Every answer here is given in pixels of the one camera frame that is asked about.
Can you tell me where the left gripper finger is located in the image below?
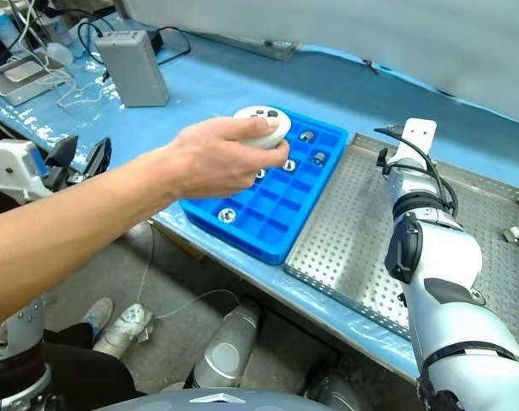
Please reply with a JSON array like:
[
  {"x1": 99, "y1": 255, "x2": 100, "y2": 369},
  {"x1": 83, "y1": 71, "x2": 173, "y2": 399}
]
[
  {"x1": 86, "y1": 137, "x2": 113, "y2": 177},
  {"x1": 45, "y1": 135, "x2": 79, "y2": 170}
]

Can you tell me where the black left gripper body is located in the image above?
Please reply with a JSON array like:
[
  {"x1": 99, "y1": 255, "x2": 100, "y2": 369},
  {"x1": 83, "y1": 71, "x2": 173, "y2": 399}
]
[{"x1": 49, "y1": 169, "x2": 92, "y2": 186}]

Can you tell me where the white handheld controller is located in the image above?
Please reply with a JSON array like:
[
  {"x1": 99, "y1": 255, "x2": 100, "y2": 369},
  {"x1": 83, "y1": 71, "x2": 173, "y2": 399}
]
[{"x1": 232, "y1": 104, "x2": 293, "y2": 151}]

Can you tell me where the grey metal equipment box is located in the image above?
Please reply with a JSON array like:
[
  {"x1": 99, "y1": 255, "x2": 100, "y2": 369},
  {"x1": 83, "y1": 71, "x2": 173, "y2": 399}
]
[{"x1": 95, "y1": 29, "x2": 170, "y2": 108}]

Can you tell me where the blue compartment tray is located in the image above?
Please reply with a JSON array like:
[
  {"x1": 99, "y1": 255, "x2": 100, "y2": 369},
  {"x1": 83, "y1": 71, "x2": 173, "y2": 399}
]
[{"x1": 178, "y1": 106, "x2": 349, "y2": 266}]

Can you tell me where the person's bare hand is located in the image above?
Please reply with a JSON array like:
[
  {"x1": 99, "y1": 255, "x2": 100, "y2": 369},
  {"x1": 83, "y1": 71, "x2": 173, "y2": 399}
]
[{"x1": 169, "y1": 115, "x2": 291, "y2": 201}]

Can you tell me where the perforated metal tray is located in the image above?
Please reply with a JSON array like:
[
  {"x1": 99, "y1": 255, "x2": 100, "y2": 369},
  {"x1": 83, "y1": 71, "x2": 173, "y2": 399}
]
[{"x1": 283, "y1": 132, "x2": 519, "y2": 342}]

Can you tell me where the clear plastic bottle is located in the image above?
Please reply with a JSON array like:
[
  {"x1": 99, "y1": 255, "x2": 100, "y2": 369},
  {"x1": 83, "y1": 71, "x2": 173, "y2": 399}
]
[{"x1": 47, "y1": 12, "x2": 75, "y2": 46}]

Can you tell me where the white and blue sneaker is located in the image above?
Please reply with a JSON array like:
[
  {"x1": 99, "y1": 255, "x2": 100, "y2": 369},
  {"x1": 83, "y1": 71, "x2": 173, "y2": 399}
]
[{"x1": 81, "y1": 297, "x2": 115, "y2": 343}]

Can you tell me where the blue spray can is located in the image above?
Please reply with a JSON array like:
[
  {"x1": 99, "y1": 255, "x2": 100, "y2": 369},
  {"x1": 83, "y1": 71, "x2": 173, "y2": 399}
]
[{"x1": 0, "y1": 9, "x2": 19, "y2": 51}]

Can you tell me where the white partition board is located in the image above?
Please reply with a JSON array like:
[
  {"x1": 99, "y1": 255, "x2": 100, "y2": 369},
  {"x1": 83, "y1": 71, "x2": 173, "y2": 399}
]
[{"x1": 126, "y1": 0, "x2": 519, "y2": 125}]

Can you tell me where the grey metal board base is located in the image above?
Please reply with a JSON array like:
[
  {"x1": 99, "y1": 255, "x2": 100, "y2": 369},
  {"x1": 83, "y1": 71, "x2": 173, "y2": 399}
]
[{"x1": 206, "y1": 32, "x2": 299, "y2": 62}]

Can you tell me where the black trouser leg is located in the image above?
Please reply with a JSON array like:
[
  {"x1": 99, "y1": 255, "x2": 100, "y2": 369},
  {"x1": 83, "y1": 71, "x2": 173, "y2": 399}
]
[{"x1": 40, "y1": 323, "x2": 147, "y2": 402}]

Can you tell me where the grey rounded cylinder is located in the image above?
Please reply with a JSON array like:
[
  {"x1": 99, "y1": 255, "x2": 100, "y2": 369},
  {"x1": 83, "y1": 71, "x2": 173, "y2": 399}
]
[
  {"x1": 184, "y1": 299, "x2": 263, "y2": 390},
  {"x1": 301, "y1": 370, "x2": 363, "y2": 411}
]

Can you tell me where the grey robot chest cover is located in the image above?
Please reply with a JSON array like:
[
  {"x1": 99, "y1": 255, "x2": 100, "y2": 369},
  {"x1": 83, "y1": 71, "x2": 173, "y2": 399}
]
[{"x1": 100, "y1": 387, "x2": 312, "y2": 411}]

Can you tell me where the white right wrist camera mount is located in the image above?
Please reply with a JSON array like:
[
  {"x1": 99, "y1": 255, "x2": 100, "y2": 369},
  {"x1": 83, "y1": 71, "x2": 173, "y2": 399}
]
[{"x1": 397, "y1": 118, "x2": 438, "y2": 162}]

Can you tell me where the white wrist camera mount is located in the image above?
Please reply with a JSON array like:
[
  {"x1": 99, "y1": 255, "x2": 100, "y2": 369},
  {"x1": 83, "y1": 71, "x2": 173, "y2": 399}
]
[
  {"x1": 0, "y1": 139, "x2": 51, "y2": 202},
  {"x1": 397, "y1": 118, "x2": 438, "y2": 162}
]

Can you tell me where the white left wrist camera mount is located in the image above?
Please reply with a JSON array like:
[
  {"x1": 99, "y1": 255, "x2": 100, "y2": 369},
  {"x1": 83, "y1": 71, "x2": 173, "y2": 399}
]
[{"x1": 0, "y1": 139, "x2": 51, "y2": 202}]

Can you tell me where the thin white cable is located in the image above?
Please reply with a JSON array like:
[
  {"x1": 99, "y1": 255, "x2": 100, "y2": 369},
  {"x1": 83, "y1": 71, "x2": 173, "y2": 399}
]
[{"x1": 49, "y1": 51, "x2": 115, "y2": 110}]

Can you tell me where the looped black cable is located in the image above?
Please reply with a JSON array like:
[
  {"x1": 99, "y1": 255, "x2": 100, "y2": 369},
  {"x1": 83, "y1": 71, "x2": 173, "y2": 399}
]
[{"x1": 76, "y1": 20, "x2": 105, "y2": 65}]

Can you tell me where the thin grey cable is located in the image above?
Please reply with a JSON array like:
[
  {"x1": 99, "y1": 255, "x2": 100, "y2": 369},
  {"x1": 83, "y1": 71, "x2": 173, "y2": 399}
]
[{"x1": 135, "y1": 217, "x2": 240, "y2": 321}]

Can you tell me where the black adapter cable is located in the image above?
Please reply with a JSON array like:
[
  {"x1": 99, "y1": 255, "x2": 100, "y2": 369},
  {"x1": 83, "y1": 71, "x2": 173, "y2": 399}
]
[{"x1": 156, "y1": 26, "x2": 192, "y2": 66}]

